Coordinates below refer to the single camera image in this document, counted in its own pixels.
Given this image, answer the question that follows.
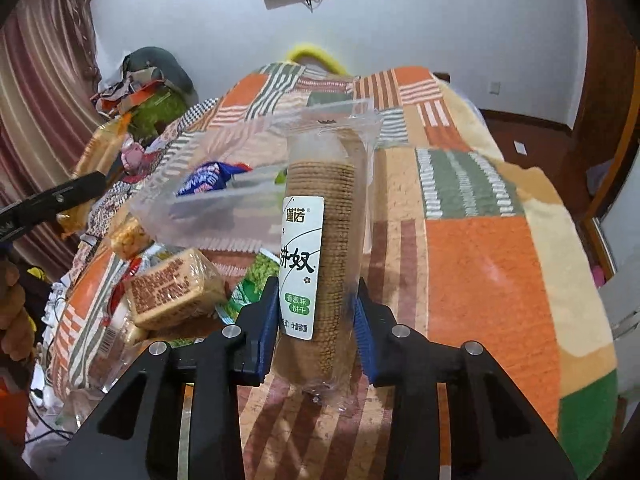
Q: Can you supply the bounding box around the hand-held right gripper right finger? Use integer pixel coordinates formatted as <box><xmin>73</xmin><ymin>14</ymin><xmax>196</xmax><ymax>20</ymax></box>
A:
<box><xmin>353</xmin><ymin>276</ymin><xmax>577</xmax><ymax>480</ymax></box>

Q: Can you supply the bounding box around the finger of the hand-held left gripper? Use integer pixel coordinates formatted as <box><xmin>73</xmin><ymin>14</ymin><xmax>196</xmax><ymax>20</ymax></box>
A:
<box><xmin>0</xmin><ymin>170</ymin><xmax>109</xmax><ymax>244</ymax></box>

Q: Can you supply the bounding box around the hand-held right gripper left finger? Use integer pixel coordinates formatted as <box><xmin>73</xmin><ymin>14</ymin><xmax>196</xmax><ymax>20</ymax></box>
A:
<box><xmin>49</xmin><ymin>276</ymin><xmax>280</xmax><ymax>480</ymax></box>

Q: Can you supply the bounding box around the round cracker sleeve white label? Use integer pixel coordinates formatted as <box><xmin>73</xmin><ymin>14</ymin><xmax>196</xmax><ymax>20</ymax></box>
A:
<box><xmin>271</xmin><ymin>114</ymin><xmax>385</xmax><ymax>407</ymax></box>

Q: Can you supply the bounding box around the clear plastic storage bin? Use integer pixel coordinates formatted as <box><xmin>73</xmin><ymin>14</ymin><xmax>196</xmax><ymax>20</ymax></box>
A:
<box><xmin>127</xmin><ymin>99</ymin><xmax>382</xmax><ymax>257</ymax></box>

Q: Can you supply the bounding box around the person's left hand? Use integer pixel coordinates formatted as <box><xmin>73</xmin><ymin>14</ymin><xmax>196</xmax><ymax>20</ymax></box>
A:
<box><xmin>0</xmin><ymin>259</ymin><xmax>37</xmax><ymax>362</ymax></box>

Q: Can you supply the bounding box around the green snack packet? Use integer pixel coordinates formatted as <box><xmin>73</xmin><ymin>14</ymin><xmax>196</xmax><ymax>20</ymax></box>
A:
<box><xmin>215</xmin><ymin>250</ymin><xmax>281</xmax><ymax>326</ymax></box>

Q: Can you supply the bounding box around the yellow corn snack packet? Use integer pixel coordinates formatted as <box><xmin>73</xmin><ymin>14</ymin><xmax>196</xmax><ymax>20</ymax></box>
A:
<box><xmin>107</xmin><ymin>214</ymin><xmax>152</xmax><ymax>261</ymax></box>

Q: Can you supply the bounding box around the pink plush toy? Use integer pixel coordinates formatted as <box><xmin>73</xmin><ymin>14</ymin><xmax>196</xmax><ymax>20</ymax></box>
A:
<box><xmin>120</xmin><ymin>137</ymin><xmax>152</xmax><ymax>177</ymax></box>

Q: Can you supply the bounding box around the square biscuit pack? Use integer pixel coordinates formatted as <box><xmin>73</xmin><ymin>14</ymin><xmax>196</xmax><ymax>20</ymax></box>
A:
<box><xmin>122</xmin><ymin>247</ymin><xmax>230</xmax><ymax>332</ymax></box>

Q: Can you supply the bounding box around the striped curtain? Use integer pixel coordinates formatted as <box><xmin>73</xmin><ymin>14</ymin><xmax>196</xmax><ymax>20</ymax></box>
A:
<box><xmin>0</xmin><ymin>0</ymin><xmax>103</xmax><ymax>271</ymax></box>

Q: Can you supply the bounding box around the white red snack packet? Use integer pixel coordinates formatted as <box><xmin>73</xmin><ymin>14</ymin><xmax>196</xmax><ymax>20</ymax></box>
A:
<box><xmin>98</xmin><ymin>259</ymin><xmax>151</xmax><ymax>347</ymax></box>

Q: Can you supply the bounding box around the patchwork blanket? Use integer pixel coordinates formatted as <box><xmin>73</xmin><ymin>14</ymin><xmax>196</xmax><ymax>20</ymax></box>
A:
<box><xmin>50</xmin><ymin>62</ymin><xmax>621</xmax><ymax>478</ymax></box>

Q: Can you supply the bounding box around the pile of clothes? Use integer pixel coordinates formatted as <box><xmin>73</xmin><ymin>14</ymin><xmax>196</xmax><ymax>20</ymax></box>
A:
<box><xmin>94</xmin><ymin>46</ymin><xmax>199</xmax><ymax>137</ymax></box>

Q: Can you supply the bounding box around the blue snack packet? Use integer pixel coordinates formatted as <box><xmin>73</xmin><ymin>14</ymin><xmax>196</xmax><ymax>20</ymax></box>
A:
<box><xmin>175</xmin><ymin>160</ymin><xmax>252</xmax><ymax>197</ymax></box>

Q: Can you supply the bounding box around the yellow hoop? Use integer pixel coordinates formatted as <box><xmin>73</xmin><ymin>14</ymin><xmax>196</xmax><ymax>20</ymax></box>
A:
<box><xmin>285</xmin><ymin>45</ymin><xmax>351</xmax><ymax>77</ymax></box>

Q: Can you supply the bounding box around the wooden door frame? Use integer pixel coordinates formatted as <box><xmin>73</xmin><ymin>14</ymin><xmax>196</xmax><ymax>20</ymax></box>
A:
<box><xmin>570</xmin><ymin>0</ymin><xmax>640</xmax><ymax>281</ymax></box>

